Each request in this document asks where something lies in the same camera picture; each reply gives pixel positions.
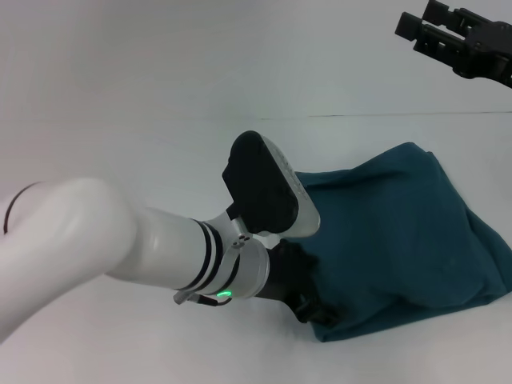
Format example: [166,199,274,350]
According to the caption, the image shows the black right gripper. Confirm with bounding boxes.
[394,0,512,88]

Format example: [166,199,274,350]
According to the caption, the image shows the dark cable with silver plug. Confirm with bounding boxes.
[173,290,234,309]

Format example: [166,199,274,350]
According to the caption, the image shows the teal blue shirt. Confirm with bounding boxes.
[294,142,512,344]

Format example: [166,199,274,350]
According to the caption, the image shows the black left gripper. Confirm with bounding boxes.
[255,239,342,326]

